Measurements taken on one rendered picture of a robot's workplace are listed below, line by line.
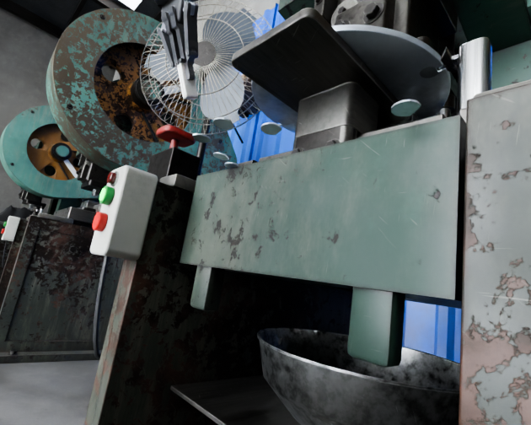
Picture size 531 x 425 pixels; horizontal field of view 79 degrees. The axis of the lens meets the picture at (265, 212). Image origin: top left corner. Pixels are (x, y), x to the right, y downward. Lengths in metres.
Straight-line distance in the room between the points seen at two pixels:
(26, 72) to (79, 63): 5.68
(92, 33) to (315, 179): 1.63
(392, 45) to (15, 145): 3.18
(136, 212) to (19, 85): 6.89
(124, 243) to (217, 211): 0.14
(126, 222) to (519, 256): 0.44
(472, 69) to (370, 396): 0.38
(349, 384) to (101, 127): 1.54
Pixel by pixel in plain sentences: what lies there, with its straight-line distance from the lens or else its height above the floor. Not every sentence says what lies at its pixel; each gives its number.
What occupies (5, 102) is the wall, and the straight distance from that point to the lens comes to 7.23.
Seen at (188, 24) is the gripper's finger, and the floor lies 0.96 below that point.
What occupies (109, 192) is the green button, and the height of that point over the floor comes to 0.58.
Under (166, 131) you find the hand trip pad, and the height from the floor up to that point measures 0.74.
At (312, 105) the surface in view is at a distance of 0.50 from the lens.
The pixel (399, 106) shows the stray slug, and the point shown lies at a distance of 0.30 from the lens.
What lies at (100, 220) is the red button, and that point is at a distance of 0.52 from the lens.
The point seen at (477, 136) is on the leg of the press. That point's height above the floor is 0.59.
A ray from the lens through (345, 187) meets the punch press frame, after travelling 0.33.
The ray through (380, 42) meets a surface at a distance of 0.44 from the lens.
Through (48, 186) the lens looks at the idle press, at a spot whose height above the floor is 1.00.
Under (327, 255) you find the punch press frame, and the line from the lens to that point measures 0.32.
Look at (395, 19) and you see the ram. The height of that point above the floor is 0.93.
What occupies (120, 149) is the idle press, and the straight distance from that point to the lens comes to 1.72.
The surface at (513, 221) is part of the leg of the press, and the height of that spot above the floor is 0.54.
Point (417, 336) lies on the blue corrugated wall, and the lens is 1.74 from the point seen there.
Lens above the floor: 0.49
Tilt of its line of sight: 12 degrees up
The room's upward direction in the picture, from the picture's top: 9 degrees clockwise
